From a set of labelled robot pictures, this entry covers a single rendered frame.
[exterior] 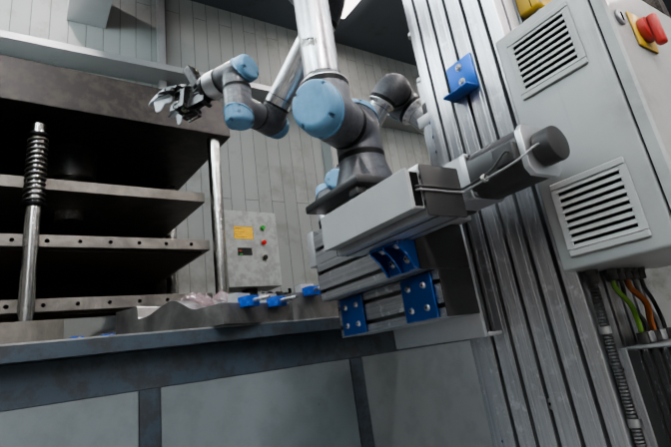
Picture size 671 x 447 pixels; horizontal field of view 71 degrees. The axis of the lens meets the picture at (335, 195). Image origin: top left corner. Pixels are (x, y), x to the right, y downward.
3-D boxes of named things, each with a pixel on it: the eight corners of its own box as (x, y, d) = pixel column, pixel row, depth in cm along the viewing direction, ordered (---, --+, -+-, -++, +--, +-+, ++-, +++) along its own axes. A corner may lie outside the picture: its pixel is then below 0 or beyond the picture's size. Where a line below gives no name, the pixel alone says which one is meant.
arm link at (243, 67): (242, 74, 120) (240, 46, 123) (211, 90, 125) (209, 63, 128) (262, 86, 126) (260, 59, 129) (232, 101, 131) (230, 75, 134)
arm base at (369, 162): (411, 185, 112) (403, 147, 115) (359, 180, 103) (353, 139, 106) (373, 206, 123) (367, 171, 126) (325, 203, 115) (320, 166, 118)
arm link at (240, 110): (269, 129, 126) (266, 93, 130) (241, 114, 117) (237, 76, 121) (247, 139, 130) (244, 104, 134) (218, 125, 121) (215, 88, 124)
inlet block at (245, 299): (277, 306, 124) (275, 286, 126) (263, 306, 120) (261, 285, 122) (242, 314, 131) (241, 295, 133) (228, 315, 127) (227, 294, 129)
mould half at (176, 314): (292, 320, 140) (288, 283, 143) (223, 323, 119) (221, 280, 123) (186, 343, 166) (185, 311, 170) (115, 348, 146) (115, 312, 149)
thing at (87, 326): (128, 359, 186) (129, 314, 192) (49, 368, 170) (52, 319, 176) (101, 368, 223) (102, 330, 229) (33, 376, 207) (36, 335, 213)
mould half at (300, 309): (358, 316, 160) (352, 276, 164) (294, 321, 144) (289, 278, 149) (285, 334, 197) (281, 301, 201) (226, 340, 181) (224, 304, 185)
